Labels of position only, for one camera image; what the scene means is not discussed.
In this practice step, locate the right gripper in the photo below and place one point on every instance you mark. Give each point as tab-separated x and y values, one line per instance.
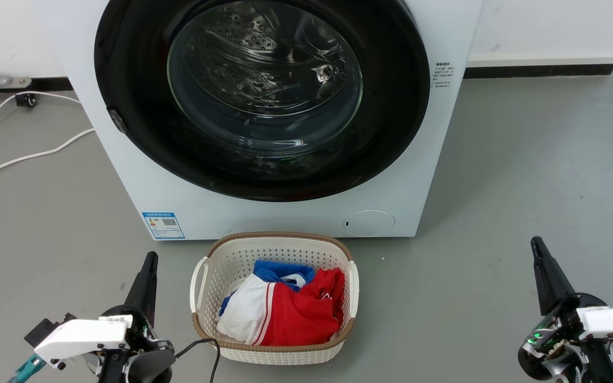
551	346

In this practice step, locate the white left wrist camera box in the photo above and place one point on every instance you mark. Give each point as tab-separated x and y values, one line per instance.
80	338

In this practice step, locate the white garment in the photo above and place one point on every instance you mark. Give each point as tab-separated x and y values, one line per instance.
245	314

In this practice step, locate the black caster wheel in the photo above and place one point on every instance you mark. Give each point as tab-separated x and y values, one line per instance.
26	100

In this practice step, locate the white front-load washing machine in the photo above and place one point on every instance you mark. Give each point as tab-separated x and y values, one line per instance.
285	218

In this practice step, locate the white woven-rim laundry basket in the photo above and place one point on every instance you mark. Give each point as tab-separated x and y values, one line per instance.
232	255

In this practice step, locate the black round glass washer door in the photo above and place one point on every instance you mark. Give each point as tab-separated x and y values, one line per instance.
391	133

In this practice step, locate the blue energy label sticker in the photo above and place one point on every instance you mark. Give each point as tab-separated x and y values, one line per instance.
163	225

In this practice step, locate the round white filter cover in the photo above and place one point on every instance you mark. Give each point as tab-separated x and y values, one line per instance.
369	223

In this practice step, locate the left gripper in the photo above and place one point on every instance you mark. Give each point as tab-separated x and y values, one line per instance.
147	361

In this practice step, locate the blue garment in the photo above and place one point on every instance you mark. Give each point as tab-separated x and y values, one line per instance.
280	271

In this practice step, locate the red garment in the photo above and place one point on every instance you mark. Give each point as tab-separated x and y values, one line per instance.
301	319

